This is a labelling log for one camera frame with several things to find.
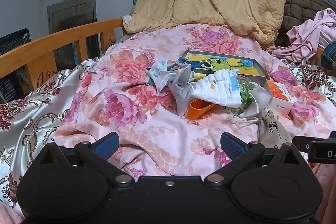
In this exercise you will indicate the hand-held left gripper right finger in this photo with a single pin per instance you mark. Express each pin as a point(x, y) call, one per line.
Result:
point(231, 146)

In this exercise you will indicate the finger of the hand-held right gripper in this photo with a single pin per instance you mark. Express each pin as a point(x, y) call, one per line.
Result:
point(302, 142)
point(333, 134)

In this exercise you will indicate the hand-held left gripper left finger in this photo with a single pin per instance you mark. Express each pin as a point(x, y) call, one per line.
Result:
point(107, 146)

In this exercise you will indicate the glass jar of green stars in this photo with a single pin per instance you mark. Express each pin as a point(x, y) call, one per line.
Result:
point(244, 98)

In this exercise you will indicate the orange cup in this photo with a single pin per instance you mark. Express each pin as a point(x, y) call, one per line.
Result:
point(197, 109)

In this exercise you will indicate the white quilted cloth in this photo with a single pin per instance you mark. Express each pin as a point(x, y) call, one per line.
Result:
point(218, 92)

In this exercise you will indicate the grey cloth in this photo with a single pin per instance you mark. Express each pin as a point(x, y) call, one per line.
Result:
point(181, 92)

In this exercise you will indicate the grey tray with cartoon print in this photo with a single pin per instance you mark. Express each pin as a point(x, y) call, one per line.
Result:
point(223, 62)

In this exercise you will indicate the white blue patterned cloth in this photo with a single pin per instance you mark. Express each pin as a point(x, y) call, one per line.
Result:
point(157, 77)

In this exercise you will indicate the person's right hand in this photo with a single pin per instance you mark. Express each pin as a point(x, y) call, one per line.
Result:
point(328, 179)

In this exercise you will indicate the pink floral quilt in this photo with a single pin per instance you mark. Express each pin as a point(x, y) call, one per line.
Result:
point(147, 129)

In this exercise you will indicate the orange white box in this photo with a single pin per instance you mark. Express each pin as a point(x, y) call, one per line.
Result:
point(279, 92)

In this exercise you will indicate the blue jeans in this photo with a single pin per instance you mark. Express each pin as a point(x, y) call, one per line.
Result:
point(330, 56)

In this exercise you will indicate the black plastic crate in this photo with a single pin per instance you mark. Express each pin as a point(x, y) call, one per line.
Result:
point(13, 41)
point(8, 87)

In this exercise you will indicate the pink fleece garment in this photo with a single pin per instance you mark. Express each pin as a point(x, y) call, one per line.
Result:
point(9, 214)

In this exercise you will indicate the white crumpled cloth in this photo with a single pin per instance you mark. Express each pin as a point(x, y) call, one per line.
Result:
point(127, 19)

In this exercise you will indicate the grey door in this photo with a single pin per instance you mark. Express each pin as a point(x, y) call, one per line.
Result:
point(71, 11)

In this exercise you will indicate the wooden bed end rail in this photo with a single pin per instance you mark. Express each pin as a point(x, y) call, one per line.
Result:
point(320, 54)

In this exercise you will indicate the wooden bed side rail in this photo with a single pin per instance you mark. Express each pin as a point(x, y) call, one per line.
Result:
point(39, 45)

